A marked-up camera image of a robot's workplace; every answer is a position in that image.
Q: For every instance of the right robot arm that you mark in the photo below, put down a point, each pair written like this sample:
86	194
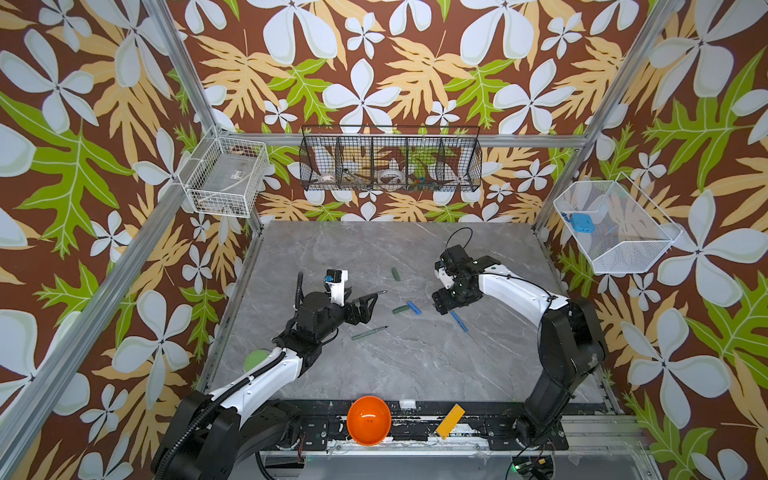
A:
570	342

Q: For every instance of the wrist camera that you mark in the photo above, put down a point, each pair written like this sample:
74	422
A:
335	280
454	258

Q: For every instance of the black wire basket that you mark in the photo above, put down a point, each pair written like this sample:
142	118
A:
391	158

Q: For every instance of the white wire basket left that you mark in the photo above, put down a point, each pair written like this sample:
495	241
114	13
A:
223	175

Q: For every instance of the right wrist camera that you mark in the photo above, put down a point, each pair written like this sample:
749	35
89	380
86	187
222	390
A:
454	258

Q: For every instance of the blue object in basket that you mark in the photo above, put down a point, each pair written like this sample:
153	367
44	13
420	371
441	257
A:
582	223

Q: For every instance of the yellow block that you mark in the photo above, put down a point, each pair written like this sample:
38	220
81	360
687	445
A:
450	421

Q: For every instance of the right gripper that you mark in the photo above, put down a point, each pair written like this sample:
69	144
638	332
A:
450	294

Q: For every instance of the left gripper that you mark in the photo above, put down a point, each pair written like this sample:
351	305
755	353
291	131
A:
364	314

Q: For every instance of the dark green pen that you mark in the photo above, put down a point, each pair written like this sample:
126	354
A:
372	295
369	332

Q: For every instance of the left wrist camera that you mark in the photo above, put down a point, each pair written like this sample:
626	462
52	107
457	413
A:
335	280

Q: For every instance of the orange bowl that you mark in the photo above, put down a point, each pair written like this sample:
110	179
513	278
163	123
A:
369	421

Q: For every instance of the blue pen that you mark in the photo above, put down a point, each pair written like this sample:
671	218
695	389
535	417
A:
459	321

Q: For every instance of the white wire basket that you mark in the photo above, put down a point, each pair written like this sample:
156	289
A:
223	175
632	232

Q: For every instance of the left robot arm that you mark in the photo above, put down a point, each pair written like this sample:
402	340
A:
211	433

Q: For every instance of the white wire basket right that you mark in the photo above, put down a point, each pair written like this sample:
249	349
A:
632	232

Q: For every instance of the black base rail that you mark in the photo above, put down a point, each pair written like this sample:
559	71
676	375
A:
314	425

